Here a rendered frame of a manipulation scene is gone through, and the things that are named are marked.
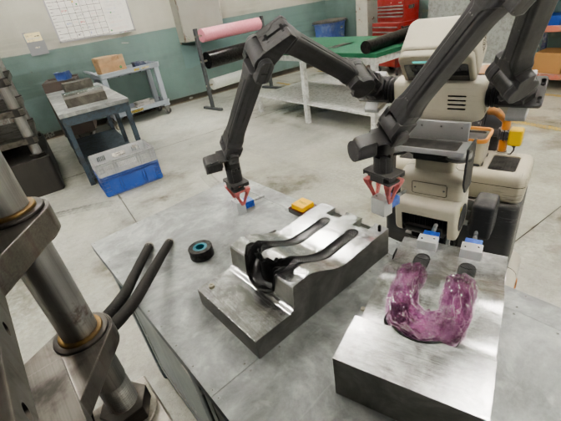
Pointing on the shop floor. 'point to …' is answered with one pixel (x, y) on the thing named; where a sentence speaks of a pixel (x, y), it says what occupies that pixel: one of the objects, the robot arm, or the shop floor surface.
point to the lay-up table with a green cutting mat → (386, 52)
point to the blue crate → (130, 178)
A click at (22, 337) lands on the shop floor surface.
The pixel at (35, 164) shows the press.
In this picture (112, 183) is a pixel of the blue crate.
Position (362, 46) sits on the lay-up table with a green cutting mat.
